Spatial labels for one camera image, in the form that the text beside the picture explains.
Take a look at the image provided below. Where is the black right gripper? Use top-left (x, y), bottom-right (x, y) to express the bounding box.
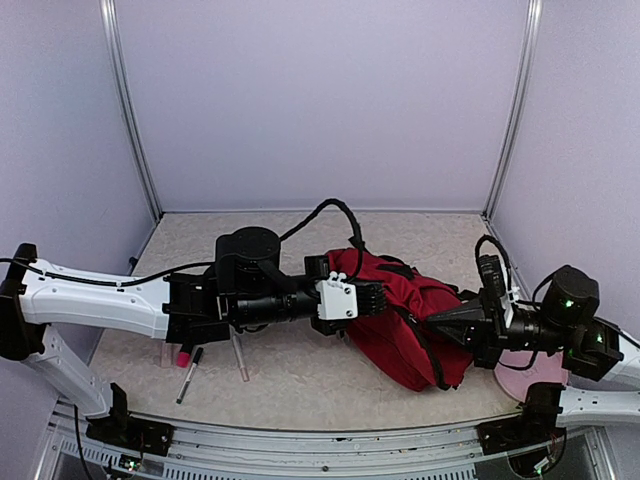
top-left (426, 289), bottom-right (571, 372)

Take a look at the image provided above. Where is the red student backpack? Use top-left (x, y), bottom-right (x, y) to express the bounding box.
top-left (346, 252), bottom-right (473, 392)

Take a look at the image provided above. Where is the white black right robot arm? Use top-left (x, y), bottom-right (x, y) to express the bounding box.
top-left (426, 265), bottom-right (639, 444)

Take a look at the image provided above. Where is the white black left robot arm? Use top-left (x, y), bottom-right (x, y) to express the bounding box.
top-left (1, 227), bottom-right (387, 445)

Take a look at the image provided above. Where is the pink plate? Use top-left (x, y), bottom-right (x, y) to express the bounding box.
top-left (494, 350), bottom-right (569, 402)

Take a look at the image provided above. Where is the small white marker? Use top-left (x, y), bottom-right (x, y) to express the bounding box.
top-left (231, 334), bottom-right (250, 382)

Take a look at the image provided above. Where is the green white pen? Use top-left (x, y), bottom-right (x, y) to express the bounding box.
top-left (176, 347), bottom-right (204, 404)

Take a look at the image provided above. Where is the pink black highlighter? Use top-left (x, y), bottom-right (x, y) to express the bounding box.
top-left (175, 343), bottom-right (193, 368)

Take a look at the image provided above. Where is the beige eraser stick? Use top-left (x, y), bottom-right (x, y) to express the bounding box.
top-left (159, 343), bottom-right (174, 368)

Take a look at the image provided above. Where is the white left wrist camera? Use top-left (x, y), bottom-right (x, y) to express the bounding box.
top-left (315, 271), bottom-right (358, 321)

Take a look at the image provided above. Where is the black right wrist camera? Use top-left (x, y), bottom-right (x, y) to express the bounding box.
top-left (474, 235), bottom-right (520, 329)

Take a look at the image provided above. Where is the aluminium front rail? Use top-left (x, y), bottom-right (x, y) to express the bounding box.
top-left (34, 397), bottom-right (616, 480)

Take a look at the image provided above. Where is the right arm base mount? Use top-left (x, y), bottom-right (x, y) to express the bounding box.
top-left (476, 397), bottom-right (566, 455)

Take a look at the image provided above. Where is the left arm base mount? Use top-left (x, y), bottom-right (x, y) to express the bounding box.
top-left (86, 382), bottom-right (174, 457)

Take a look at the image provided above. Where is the right aluminium frame post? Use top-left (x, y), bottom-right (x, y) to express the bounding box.
top-left (483, 0), bottom-right (544, 224)

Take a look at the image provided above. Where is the aluminium frame post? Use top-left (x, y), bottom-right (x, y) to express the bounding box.
top-left (483, 0), bottom-right (544, 224)
top-left (99, 0), bottom-right (163, 224)

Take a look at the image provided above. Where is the left aluminium frame post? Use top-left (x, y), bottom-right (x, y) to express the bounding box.
top-left (99, 0), bottom-right (163, 224)

